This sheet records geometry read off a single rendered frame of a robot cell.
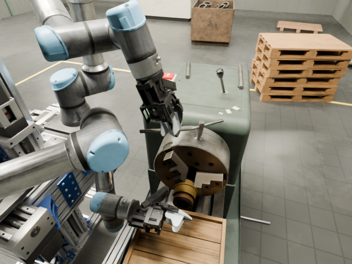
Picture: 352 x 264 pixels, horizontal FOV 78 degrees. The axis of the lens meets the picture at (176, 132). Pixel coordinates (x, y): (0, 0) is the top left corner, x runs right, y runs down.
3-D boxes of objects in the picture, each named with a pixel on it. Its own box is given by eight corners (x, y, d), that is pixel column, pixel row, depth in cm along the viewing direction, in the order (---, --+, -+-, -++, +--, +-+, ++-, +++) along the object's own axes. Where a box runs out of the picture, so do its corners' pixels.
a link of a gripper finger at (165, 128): (163, 147, 63) (151, 122, 58) (168, 135, 68) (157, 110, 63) (173, 146, 62) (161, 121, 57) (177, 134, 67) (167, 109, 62)
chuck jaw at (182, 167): (182, 165, 92) (164, 146, 88) (191, 161, 90) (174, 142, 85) (176, 186, 84) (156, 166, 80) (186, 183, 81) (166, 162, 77)
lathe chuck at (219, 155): (157, 171, 109) (162, 122, 88) (219, 188, 105) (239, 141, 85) (152, 185, 102) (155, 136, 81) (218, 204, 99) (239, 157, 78)
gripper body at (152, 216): (161, 236, 74) (128, 228, 76) (168, 213, 81) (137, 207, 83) (160, 225, 69) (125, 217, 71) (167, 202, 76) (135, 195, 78)
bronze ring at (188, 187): (175, 174, 84) (169, 195, 77) (199, 178, 82) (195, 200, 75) (176, 188, 90) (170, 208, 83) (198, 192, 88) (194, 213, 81)
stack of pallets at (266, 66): (309, 79, 396) (329, 32, 345) (332, 102, 336) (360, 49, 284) (246, 79, 398) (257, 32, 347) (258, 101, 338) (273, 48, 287)
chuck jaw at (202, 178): (197, 164, 90) (227, 166, 87) (198, 172, 93) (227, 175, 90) (193, 186, 82) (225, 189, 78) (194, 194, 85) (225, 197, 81)
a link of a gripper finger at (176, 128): (173, 146, 62) (162, 121, 57) (177, 134, 67) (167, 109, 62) (183, 146, 61) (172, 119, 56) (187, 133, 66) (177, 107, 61)
